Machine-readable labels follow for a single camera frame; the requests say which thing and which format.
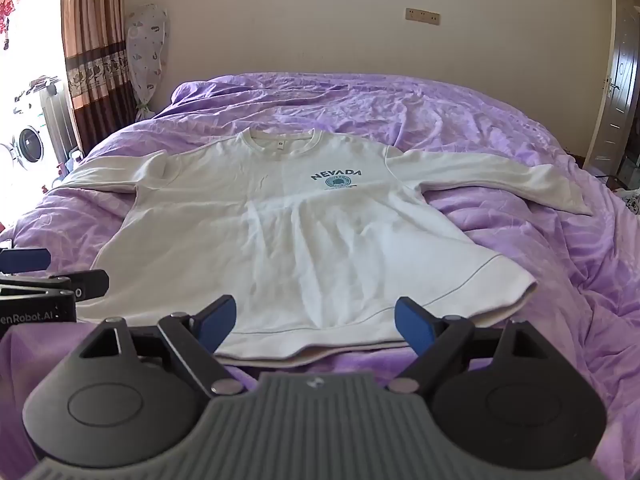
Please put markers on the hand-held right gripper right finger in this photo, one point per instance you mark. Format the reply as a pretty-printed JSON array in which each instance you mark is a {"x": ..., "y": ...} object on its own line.
[{"x": 412, "y": 325}]

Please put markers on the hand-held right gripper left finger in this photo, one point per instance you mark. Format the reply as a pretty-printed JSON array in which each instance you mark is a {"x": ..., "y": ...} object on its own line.
[{"x": 219, "y": 322}]

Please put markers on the purple bed cover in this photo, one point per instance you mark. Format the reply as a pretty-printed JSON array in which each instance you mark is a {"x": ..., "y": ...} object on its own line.
[{"x": 550, "y": 260}]

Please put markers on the beige wall socket strip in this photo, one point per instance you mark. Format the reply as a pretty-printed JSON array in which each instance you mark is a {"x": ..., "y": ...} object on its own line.
[{"x": 423, "y": 16}]

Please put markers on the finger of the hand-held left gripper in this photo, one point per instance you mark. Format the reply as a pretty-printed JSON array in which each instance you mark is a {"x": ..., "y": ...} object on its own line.
[
  {"x": 90, "y": 284},
  {"x": 22, "y": 260}
]

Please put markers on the floral fabric cover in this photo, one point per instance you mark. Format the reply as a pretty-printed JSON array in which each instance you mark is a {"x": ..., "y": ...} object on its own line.
[{"x": 145, "y": 55}]

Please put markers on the white panelled door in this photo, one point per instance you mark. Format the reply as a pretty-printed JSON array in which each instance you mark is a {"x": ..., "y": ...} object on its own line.
[{"x": 617, "y": 85}]

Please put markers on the white long-sleeve sweatshirt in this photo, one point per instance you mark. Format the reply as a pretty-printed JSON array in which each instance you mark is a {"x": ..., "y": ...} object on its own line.
[{"x": 300, "y": 240}]

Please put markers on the red hanging clothing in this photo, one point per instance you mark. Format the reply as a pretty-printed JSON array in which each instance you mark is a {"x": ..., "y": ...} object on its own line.
[{"x": 7, "y": 5}]

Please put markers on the white washing machine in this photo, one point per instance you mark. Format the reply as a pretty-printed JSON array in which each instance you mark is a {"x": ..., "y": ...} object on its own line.
[{"x": 35, "y": 130}]

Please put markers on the brown striped curtain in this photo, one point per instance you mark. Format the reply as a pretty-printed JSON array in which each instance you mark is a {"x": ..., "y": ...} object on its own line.
[{"x": 95, "y": 50}]

